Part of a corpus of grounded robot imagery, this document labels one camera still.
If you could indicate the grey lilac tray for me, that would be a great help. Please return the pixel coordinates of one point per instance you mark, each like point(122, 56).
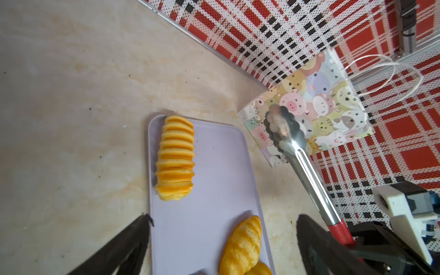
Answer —
point(189, 235)

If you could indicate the black hook rail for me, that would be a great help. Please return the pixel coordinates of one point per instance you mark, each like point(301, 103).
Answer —
point(406, 17)

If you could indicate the striped long bread top left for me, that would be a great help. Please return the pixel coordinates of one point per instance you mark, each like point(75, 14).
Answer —
point(175, 159)

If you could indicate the round striped bun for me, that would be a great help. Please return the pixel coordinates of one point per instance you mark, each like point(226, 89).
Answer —
point(259, 269)

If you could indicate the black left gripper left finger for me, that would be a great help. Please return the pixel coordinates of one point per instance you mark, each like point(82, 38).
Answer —
point(124, 254)

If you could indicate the red handled metal tongs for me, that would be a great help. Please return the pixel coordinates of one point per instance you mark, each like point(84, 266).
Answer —
point(289, 139)

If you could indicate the cartoon animal paper bag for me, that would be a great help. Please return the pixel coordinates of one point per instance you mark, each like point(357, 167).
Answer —
point(321, 98)

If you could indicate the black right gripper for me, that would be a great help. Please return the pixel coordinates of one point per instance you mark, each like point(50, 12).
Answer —
point(384, 251)

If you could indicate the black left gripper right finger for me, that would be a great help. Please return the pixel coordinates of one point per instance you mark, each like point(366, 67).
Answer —
point(323, 255)

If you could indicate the croissant shaped bread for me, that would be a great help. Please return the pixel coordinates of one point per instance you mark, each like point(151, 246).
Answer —
point(243, 248)

